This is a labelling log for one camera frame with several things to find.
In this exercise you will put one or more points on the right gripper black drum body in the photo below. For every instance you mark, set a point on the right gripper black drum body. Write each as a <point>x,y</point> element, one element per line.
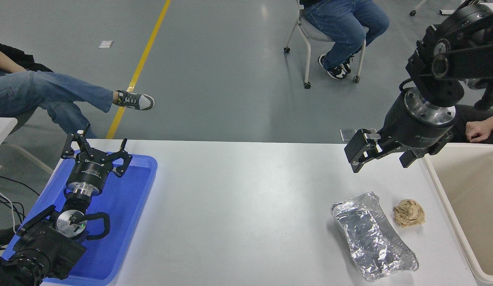
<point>409,129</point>

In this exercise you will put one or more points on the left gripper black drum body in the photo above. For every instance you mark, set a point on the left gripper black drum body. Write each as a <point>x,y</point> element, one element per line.
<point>91,169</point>

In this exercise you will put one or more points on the foil plate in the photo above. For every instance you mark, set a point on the foil plate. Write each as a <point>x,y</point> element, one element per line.
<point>369,234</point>

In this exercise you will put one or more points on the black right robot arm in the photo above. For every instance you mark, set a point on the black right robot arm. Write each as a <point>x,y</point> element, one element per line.
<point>449,59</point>

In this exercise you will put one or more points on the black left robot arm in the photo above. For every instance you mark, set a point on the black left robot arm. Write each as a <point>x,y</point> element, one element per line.
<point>43,246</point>

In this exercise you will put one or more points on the person's forearm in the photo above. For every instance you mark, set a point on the person's forearm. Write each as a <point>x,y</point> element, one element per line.
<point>6,63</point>

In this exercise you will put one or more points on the person's hand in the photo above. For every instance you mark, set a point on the person's hand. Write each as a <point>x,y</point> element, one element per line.
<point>480,131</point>

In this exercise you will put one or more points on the blue plastic tray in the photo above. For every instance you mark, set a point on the blue plastic tray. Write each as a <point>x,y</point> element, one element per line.
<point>127,206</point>

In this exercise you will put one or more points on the crumpled tan paper ball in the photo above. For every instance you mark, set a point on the crumpled tan paper ball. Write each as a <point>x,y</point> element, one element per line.
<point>408,213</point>

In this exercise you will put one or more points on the person in dark trousers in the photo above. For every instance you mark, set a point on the person in dark trousers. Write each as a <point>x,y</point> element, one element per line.
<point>465,115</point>

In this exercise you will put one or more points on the person with crossed legs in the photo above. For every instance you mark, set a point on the person with crossed legs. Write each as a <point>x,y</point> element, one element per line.
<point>51,89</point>

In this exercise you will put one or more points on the large pale bin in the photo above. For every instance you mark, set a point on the large pale bin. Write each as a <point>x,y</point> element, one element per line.
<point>469,190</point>

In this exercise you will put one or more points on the white side table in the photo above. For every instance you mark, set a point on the white side table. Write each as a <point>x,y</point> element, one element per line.
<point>2,129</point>

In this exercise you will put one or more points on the black power adapter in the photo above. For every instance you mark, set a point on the black power adapter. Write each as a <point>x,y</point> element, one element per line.
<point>2,236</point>

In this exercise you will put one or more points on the chair leg with castor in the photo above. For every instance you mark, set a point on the chair leg with castor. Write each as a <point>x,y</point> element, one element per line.
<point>412,12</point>

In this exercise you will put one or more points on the person seated on chair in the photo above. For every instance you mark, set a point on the person seated on chair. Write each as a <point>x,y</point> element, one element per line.
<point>342,24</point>

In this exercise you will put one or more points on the grey seat wheeled chair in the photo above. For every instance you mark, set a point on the grey seat wheeled chair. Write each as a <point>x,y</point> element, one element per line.
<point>313,33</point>

